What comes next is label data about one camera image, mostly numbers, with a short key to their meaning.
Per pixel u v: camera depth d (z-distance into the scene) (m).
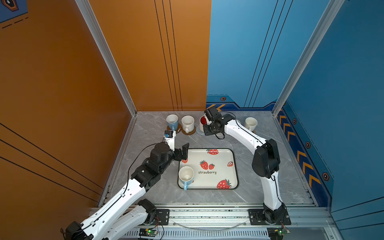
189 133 1.04
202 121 0.91
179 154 0.65
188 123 1.02
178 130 1.08
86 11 0.70
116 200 0.45
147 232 0.71
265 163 0.52
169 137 0.62
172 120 1.06
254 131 1.05
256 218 0.73
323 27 0.75
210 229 0.71
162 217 0.74
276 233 0.70
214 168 0.90
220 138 0.77
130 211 0.59
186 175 0.84
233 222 0.72
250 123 1.03
